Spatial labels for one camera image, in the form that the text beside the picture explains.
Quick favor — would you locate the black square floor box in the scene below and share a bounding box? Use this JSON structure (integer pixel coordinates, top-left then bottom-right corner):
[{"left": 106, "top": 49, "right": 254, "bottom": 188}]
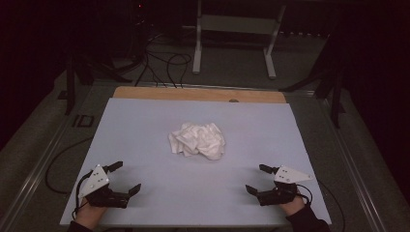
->
[{"left": 72, "top": 114, "right": 95, "bottom": 129}]

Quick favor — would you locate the white baby romper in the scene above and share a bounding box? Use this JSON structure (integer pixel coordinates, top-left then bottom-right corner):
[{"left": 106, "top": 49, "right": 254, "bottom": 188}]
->
[{"left": 167, "top": 121, "right": 226, "bottom": 161}]

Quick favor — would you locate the white metal stand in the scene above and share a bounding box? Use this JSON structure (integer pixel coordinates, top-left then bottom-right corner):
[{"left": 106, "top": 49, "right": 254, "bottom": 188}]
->
[{"left": 191, "top": 0, "right": 288, "bottom": 80}]

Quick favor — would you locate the right hand-held gripper black cable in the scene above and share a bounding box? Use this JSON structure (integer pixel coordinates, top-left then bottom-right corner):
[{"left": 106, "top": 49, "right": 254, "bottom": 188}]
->
[{"left": 295, "top": 183, "right": 314, "bottom": 207}]

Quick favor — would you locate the thin black floor cable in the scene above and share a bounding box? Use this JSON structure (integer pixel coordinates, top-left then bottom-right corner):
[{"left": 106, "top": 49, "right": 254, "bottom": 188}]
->
[{"left": 317, "top": 178, "right": 346, "bottom": 232}]

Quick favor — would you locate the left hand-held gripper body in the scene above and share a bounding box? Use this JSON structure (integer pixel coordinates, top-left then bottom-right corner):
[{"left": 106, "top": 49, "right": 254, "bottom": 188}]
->
[{"left": 78, "top": 164, "right": 132, "bottom": 209}]

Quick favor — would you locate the looped black cable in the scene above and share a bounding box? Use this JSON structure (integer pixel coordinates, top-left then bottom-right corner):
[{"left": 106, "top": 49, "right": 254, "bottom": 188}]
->
[{"left": 165, "top": 52, "right": 193, "bottom": 89}]

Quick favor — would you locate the person's right hand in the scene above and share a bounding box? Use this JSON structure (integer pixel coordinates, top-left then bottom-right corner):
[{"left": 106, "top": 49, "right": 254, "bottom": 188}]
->
[{"left": 278, "top": 193, "right": 306, "bottom": 217}]

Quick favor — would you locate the dark device with red light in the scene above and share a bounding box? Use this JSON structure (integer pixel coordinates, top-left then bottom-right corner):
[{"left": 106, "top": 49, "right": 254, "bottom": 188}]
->
[{"left": 129, "top": 0, "right": 153, "bottom": 62}]

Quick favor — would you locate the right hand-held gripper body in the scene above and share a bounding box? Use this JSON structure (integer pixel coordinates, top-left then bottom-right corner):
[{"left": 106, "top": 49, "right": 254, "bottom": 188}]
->
[{"left": 256, "top": 165, "right": 313, "bottom": 207}]

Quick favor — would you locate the left hand-held gripper black cable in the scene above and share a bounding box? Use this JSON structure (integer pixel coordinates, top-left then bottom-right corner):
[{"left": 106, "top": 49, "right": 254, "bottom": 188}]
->
[{"left": 73, "top": 170, "right": 95, "bottom": 220}]

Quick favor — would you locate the hand-held gripper black cable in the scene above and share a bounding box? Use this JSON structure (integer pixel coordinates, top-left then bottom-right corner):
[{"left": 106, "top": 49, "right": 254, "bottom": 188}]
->
[
  {"left": 295, "top": 183, "right": 314, "bottom": 207},
  {"left": 73, "top": 170, "right": 95, "bottom": 220}
]

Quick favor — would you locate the black stand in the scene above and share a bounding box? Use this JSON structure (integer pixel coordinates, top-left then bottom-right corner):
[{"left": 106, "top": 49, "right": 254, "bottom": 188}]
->
[
  {"left": 57, "top": 47, "right": 133, "bottom": 117},
  {"left": 278, "top": 32, "right": 347, "bottom": 130}
]

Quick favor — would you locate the person's left hand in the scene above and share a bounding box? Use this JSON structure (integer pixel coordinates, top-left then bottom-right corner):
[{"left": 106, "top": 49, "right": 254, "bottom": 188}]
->
[{"left": 74, "top": 197, "right": 107, "bottom": 230}]

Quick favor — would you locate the light blue table mat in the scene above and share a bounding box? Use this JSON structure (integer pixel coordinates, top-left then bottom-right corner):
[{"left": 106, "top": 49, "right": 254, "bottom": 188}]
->
[{"left": 59, "top": 97, "right": 333, "bottom": 228}]

